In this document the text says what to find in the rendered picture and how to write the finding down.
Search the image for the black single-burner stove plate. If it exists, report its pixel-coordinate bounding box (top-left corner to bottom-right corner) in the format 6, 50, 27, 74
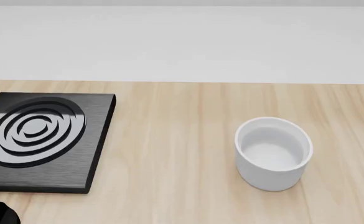
0, 91, 117, 195

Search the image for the white round ceramic cup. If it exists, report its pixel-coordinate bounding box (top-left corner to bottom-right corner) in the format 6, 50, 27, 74
234, 116, 314, 192

